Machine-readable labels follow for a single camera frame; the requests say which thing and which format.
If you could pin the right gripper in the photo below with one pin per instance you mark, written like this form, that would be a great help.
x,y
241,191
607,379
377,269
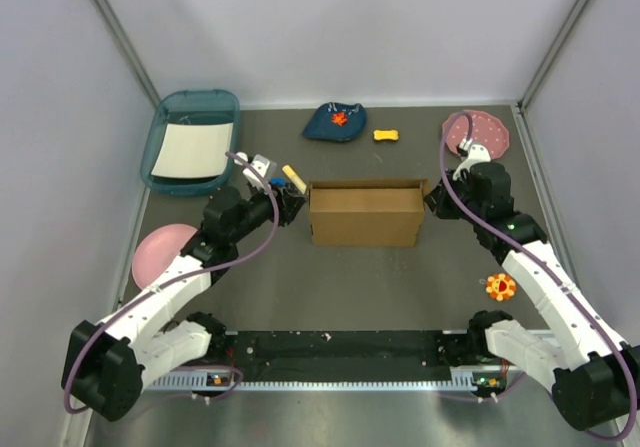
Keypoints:
x,y
436,201

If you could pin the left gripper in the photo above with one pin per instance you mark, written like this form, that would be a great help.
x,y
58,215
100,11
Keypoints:
x,y
289,202

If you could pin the brown cardboard box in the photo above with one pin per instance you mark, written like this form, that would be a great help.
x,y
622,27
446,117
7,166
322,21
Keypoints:
x,y
367,213

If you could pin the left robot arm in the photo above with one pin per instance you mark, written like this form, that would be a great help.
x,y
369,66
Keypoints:
x,y
110,363

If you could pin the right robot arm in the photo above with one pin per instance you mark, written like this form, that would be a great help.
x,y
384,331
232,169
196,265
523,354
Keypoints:
x,y
590,371

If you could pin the yellow pink marker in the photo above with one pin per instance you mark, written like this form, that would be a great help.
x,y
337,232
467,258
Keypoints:
x,y
295,179

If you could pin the pink dotted plate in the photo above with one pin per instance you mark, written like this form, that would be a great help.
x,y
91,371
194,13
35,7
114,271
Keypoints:
x,y
488,130

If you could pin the dark blue fish dish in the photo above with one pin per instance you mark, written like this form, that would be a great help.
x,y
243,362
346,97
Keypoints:
x,y
336,122

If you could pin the yellow bone sponge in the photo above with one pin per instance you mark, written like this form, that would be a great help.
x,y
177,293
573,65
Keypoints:
x,y
385,135

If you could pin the orange yellow flower charm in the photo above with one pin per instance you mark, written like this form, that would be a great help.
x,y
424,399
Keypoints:
x,y
500,287

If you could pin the white paper sheet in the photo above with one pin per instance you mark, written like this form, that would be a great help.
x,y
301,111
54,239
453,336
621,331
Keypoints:
x,y
193,151

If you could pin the teal plastic bin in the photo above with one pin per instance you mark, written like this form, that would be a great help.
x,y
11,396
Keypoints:
x,y
190,107

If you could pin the plain pink plate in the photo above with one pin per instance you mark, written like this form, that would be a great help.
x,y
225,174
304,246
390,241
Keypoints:
x,y
157,250

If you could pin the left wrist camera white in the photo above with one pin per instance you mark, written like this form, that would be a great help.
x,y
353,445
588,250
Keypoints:
x,y
257,170

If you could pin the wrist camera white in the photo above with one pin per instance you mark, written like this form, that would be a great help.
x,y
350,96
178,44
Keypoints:
x,y
471,153
257,170

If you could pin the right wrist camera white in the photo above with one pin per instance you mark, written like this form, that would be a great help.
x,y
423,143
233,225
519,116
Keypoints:
x,y
471,153

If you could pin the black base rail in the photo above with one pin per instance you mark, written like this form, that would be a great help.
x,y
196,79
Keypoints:
x,y
344,356

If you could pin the aluminium frame profile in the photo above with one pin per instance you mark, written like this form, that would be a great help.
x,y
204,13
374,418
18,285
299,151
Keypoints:
x,y
481,381

